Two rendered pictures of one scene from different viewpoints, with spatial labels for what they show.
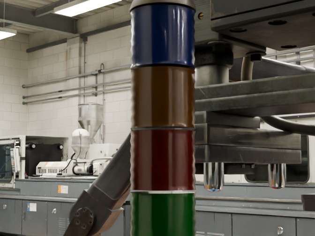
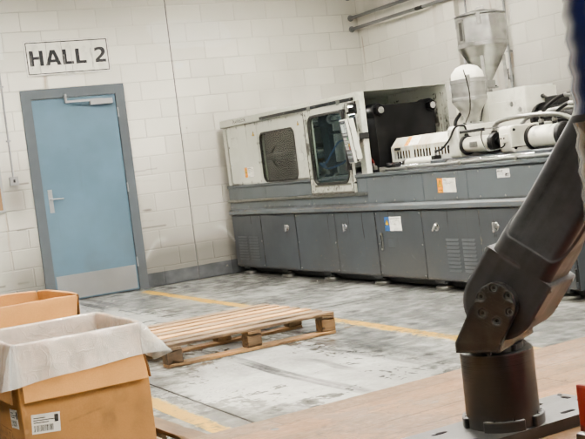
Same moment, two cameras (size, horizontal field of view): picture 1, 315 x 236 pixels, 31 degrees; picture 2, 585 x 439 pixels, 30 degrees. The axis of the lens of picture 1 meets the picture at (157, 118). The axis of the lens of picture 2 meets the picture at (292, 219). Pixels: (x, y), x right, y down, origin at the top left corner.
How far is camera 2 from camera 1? 9 cm
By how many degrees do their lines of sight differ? 19
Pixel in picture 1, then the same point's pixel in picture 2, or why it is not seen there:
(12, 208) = (359, 228)
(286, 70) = not seen: outside the picture
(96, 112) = (492, 28)
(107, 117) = (515, 32)
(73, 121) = (449, 50)
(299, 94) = not seen: outside the picture
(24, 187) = (374, 189)
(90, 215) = (507, 297)
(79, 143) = (467, 92)
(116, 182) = (554, 226)
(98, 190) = (517, 246)
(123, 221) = not seen: hidden behind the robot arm
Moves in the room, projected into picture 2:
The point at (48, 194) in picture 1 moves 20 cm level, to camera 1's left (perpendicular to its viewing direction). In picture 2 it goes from (420, 196) to (396, 199)
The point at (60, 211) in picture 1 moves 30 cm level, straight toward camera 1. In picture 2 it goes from (447, 226) to (447, 229)
